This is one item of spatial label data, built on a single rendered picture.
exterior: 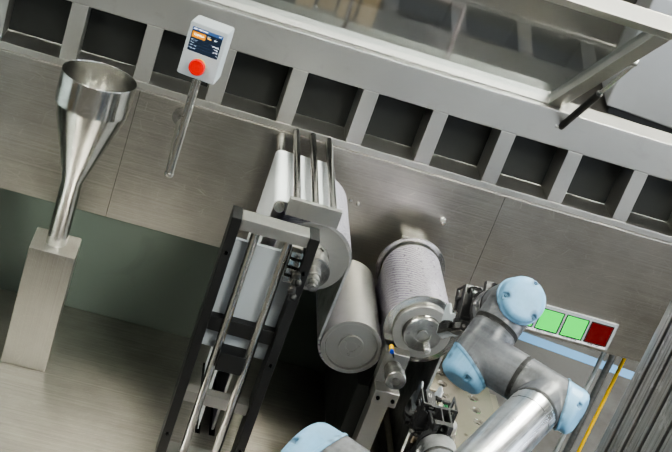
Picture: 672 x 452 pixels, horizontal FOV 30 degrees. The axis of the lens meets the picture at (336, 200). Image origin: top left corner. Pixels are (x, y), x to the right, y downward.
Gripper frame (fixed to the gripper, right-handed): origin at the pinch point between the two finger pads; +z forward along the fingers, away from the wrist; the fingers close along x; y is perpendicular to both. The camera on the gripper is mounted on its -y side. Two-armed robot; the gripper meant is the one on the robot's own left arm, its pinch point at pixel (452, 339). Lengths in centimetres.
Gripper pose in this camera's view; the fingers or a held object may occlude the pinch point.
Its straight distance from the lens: 227.9
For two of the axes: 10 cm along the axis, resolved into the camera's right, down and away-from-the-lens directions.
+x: -9.5, -2.7, -1.6
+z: -2.2, 2.3, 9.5
